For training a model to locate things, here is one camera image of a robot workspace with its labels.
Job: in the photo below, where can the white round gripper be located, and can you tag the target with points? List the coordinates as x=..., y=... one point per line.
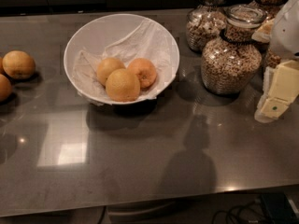
x=286, y=32

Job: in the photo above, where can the orange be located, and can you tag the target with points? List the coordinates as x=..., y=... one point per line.
x=19, y=64
x=145, y=70
x=122, y=86
x=5, y=88
x=1, y=66
x=106, y=67

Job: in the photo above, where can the white bowl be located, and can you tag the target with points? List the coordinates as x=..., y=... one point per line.
x=102, y=31

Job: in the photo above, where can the front glass cereal jar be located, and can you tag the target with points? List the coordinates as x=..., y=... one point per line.
x=231, y=60

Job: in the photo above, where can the back left glass cereal jar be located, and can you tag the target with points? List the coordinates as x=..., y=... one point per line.
x=205, y=23

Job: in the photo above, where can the white paper towel liner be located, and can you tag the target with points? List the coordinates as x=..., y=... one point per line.
x=140, y=44

